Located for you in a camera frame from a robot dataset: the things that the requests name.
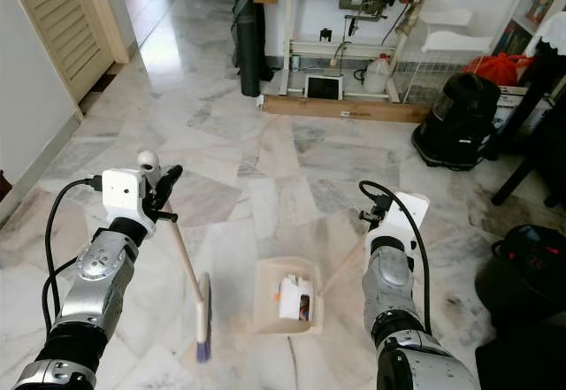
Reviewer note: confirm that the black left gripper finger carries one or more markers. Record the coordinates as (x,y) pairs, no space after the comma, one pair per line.
(172,180)

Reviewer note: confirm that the wooden broom with white knob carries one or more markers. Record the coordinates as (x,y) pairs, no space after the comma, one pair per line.
(203,319)

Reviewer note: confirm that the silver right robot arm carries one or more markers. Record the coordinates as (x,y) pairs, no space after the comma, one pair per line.
(393,288)

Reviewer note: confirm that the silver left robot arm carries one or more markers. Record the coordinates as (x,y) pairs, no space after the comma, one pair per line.
(93,288)

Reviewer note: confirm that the long wooden board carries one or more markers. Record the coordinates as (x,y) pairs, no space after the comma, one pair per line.
(345,110)

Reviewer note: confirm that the white crumpled paper trash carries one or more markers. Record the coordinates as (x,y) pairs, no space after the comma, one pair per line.
(292,297)

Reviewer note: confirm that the black vacuum cleaner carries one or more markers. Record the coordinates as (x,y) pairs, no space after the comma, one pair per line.
(460,120)

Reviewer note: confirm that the white framed dark tablet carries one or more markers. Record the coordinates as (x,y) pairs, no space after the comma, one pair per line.
(324,87)

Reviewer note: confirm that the translucent plastic jug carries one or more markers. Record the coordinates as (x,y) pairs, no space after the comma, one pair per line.
(377,77)

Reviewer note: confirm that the black rolled mat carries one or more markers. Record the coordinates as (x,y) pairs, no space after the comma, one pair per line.
(248,41)

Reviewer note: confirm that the black furniture leg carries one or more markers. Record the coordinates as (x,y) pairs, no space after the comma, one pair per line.
(526,160)

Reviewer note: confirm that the beige louvered door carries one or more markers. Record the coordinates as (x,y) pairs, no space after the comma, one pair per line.
(71,23)

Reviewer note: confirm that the red bag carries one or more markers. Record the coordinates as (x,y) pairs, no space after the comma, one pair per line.
(495,67)

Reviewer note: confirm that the white bookshelf with books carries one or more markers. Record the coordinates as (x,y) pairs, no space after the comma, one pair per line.
(539,5)

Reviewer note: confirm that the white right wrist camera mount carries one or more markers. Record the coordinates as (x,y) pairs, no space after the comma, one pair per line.
(407,217)

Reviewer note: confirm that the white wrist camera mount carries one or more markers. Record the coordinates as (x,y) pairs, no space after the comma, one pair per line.
(407,217)
(126,195)

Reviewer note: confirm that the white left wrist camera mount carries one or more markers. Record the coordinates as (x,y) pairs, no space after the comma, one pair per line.
(126,195)

